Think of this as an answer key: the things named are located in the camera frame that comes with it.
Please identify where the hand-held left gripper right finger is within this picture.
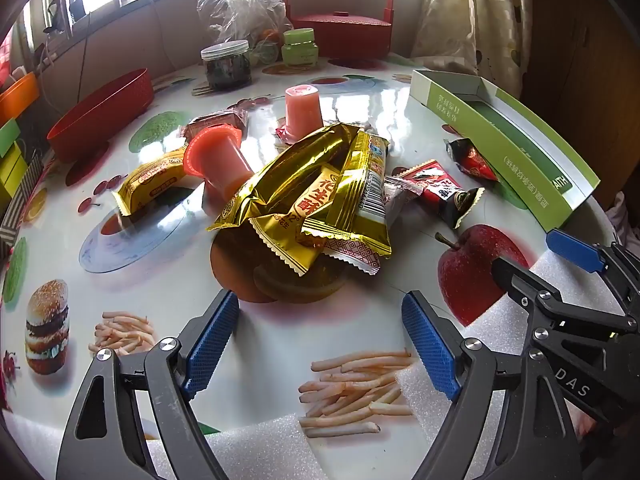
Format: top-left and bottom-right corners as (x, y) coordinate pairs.
(401, 290), (587, 480)

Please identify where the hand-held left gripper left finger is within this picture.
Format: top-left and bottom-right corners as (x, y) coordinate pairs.
(56, 289), (241, 480)

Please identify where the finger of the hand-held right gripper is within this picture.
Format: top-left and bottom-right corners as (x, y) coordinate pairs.
(492, 257), (640, 339)
(546, 228), (640, 307)

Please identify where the black red candy packet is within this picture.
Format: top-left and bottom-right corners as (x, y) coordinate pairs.
(444, 137), (501, 184)
(392, 159), (487, 229)

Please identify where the white red patterned packet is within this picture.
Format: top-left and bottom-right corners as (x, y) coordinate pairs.
(322, 237), (383, 277)

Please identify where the green cardboard box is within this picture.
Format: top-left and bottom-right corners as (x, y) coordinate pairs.
(409, 69), (601, 231)

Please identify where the small clear white packet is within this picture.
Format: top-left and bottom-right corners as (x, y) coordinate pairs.
(382, 175), (426, 223)

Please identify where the gold packet with red label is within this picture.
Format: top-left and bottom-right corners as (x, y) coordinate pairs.
(249, 162), (346, 277)

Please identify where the yellow orange snack packet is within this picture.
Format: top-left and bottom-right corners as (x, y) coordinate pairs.
(111, 147), (193, 217)

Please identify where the pink jelly cup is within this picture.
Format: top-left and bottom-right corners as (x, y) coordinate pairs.
(182, 126), (257, 196)
(277, 84), (322, 143)

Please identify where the long gold snack packet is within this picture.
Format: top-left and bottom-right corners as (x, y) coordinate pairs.
(207, 122), (361, 233)

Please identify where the small brown red packet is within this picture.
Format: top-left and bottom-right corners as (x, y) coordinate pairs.
(179, 108), (250, 140)

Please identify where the white foam sheet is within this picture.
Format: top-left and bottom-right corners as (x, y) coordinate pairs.
(0, 247), (621, 480)

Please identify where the wooden cabinet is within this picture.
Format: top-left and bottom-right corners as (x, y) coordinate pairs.
(520, 0), (640, 211)

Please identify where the red oval bowl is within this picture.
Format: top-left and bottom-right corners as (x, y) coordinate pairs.
(46, 68), (153, 163)

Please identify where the cream patterned curtain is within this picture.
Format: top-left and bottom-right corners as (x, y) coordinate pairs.
(411, 0), (533, 101)

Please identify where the small yellow box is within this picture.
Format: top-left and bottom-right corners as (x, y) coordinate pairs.
(0, 141), (28, 211)

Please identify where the clear jar with dark contents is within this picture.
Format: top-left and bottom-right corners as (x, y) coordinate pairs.
(201, 40), (253, 90)

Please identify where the small green box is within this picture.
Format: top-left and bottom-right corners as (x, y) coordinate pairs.
(0, 119), (22, 157)

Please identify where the orange box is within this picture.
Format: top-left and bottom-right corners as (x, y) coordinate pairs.
(0, 72), (40, 126)

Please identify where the clear plastic bag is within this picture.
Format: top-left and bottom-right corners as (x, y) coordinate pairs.
(196, 0), (296, 61)

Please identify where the red carrier basket with handle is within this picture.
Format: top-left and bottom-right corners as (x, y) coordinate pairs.
(284, 0), (396, 59)

